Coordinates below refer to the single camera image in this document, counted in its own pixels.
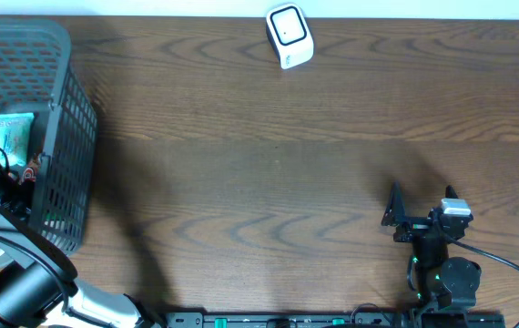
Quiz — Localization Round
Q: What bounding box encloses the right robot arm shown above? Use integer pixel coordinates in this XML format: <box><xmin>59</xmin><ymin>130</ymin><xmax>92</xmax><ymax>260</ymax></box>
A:
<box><xmin>382</xmin><ymin>182</ymin><xmax>482</xmax><ymax>327</ymax></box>

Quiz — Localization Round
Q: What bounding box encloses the teal snack packet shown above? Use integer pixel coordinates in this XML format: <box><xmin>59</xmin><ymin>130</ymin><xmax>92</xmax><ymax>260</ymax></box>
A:
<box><xmin>0</xmin><ymin>113</ymin><xmax>35</xmax><ymax>167</ymax></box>

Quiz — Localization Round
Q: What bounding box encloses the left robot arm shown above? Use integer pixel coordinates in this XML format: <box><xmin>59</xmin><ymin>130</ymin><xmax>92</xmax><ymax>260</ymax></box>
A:
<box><xmin>0</xmin><ymin>164</ymin><xmax>167</xmax><ymax>327</ymax></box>

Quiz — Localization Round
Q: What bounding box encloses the white barcode scanner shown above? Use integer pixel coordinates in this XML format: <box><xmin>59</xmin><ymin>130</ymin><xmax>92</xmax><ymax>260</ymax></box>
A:
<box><xmin>265</xmin><ymin>3</ymin><xmax>315</xmax><ymax>70</ymax></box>

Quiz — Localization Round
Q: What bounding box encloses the grey plastic mesh basket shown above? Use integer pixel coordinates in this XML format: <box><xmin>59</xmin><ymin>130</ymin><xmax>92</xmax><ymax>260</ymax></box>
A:
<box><xmin>0</xmin><ymin>18</ymin><xmax>97</xmax><ymax>255</ymax></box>

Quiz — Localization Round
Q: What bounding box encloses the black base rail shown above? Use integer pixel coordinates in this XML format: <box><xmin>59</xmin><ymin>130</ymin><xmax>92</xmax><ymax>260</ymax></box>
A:
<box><xmin>163</xmin><ymin>310</ymin><xmax>505</xmax><ymax>328</ymax></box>

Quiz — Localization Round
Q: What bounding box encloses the red Top chocolate bar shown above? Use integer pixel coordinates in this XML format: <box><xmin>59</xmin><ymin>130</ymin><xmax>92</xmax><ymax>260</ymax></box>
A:
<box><xmin>19</xmin><ymin>158</ymin><xmax>41</xmax><ymax>184</ymax></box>

